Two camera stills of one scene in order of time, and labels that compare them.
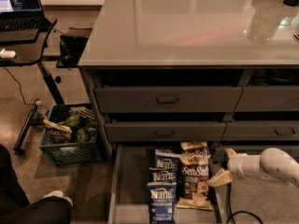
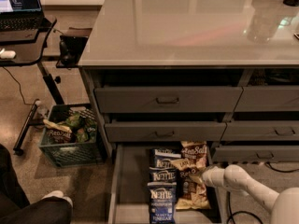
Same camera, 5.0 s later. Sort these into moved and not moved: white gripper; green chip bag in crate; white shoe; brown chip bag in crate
Moved: white gripper
Not moved: green chip bag in crate; brown chip bag in crate; white shoe
